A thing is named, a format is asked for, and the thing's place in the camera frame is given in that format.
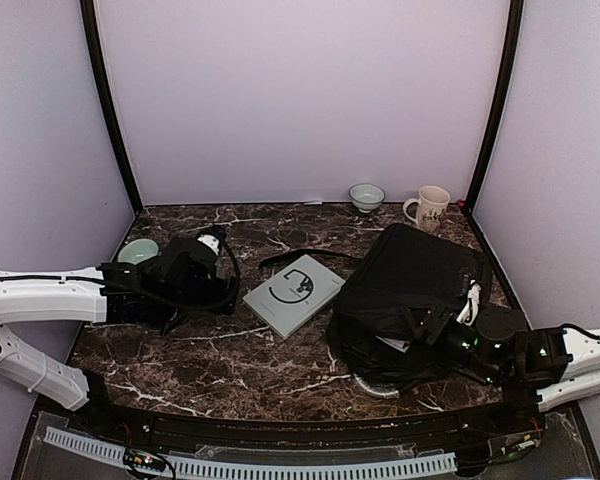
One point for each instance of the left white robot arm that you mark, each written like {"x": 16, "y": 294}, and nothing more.
{"x": 52, "y": 296}

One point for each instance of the left black frame post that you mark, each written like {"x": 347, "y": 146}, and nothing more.
{"x": 108, "y": 109}

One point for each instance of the black student bag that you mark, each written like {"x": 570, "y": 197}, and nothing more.
{"x": 402, "y": 263}

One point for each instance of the pink book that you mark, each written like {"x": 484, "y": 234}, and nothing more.
{"x": 399, "y": 345}

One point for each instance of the white cable duct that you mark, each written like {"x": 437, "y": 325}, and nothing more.
{"x": 214, "y": 464}

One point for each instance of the right black frame post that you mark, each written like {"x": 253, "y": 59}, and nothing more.
{"x": 505, "y": 70}

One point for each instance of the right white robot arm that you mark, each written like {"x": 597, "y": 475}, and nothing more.
{"x": 581, "y": 379}

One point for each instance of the black frame post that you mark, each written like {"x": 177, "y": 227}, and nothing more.
{"x": 108, "y": 109}
{"x": 505, "y": 70}

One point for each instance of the cream mug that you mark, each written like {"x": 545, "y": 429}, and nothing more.
{"x": 427, "y": 209}

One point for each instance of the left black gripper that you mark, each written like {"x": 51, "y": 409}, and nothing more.
{"x": 225, "y": 296}

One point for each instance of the green bowl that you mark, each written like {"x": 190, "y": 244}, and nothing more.
{"x": 138, "y": 251}

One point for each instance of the small white bowl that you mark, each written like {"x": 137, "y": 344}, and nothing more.
{"x": 366, "y": 197}

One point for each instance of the black front table rail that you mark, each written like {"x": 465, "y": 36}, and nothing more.
{"x": 444, "y": 413}

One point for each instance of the grey notebook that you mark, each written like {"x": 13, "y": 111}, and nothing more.
{"x": 290, "y": 298}

